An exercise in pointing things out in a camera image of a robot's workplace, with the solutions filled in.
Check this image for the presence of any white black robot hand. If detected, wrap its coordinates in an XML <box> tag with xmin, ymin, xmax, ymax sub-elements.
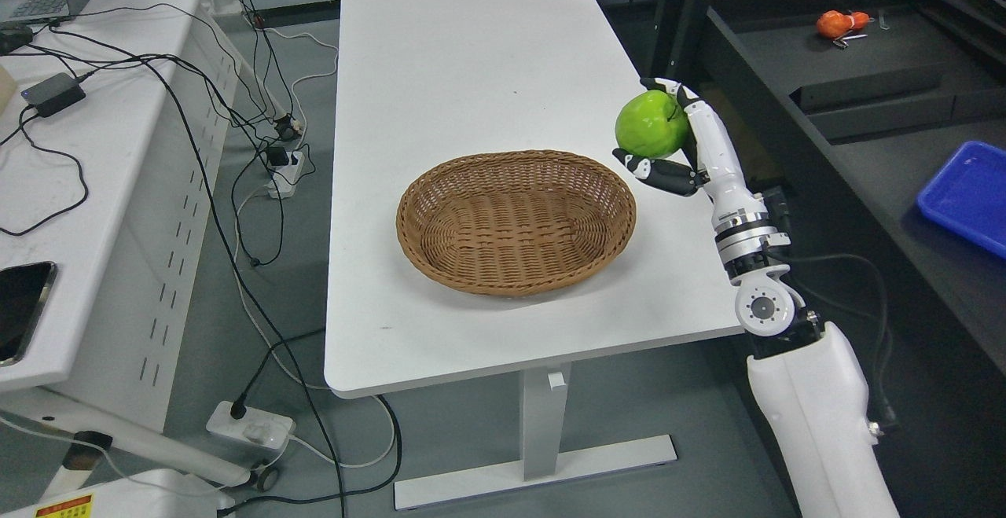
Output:
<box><xmin>613</xmin><ymin>78</ymin><xmax>765</xmax><ymax>223</ymax></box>

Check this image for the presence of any orange object on shelf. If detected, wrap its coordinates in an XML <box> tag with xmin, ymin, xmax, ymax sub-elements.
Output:
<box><xmin>815</xmin><ymin>10</ymin><xmax>870</xmax><ymax>39</ymax></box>

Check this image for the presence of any black cable on desk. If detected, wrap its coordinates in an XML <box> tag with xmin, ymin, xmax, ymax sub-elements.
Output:
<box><xmin>0</xmin><ymin>105</ymin><xmax>90</xmax><ymax>237</ymax></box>

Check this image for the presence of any white floor power strip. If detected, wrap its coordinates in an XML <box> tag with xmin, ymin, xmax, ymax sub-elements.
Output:
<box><xmin>205</xmin><ymin>401</ymin><xmax>297</xmax><ymax>451</ymax></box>

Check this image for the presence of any brown wicker basket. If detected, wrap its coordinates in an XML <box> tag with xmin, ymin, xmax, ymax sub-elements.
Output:
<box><xmin>396</xmin><ymin>150</ymin><xmax>637</xmax><ymax>297</ymax></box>

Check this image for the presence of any white machine with warning label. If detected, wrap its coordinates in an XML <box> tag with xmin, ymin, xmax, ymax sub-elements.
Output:
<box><xmin>2</xmin><ymin>470</ymin><xmax>234</xmax><ymax>517</ymax></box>

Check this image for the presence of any green apple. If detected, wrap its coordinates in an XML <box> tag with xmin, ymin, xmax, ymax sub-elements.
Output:
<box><xmin>615</xmin><ymin>90</ymin><xmax>691</xmax><ymax>159</ymax></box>

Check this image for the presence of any black cable on floor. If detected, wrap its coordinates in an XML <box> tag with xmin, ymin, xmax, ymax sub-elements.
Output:
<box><xmin>216</xmin><ymin>395</ymin><xmax>403</xmax><ymax>517</ymax></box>

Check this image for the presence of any white desk with leg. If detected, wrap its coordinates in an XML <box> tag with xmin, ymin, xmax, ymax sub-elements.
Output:
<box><xmin>324</xmin><ymin>0</ymin><xmax>740</xmax><ymax>510</ymax></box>

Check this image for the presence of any white left side desk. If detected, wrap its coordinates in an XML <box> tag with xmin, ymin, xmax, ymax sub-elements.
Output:
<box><xmin>2</xmin><ymin>0</ymin><xmax>255</xmax><ymax>487</ymax></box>

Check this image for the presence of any black power adapter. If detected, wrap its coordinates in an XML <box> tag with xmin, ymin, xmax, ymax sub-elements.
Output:
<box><xmin>20</xmin><ymin>72</ymin><xmax>86</xmax><ymax>118</ymax></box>

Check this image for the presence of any blue plastic tray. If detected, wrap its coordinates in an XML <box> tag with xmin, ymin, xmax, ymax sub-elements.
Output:
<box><xmin>916</xmin><ymin>141</ymin><xmax>1005</xmax><ymax>258</ymax></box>

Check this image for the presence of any black smartphone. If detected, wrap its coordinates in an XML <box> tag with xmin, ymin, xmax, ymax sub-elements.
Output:
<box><xmin>1</xmin><ymin>261</ymin><xmax>57</xmax><ymax>367</ymax></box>

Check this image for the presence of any black metal shelf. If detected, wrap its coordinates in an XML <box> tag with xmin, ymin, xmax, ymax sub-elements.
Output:
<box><xmin>574</xmin><ymin>0</ymin><xmax>1006</xmax><ymax>518</ymax></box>

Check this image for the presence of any white power strip with plugs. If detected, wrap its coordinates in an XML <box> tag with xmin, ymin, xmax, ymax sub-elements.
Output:
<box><xmin>265</xmin><ymin>146</ymin><xmax>305</xmax><ymax>200</ymax></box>

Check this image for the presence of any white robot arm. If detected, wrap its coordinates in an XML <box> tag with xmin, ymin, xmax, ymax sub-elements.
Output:
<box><xmin>707</xmin><ymin>186</ymin><xmax>899</xmax><ymax>517</ymax></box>

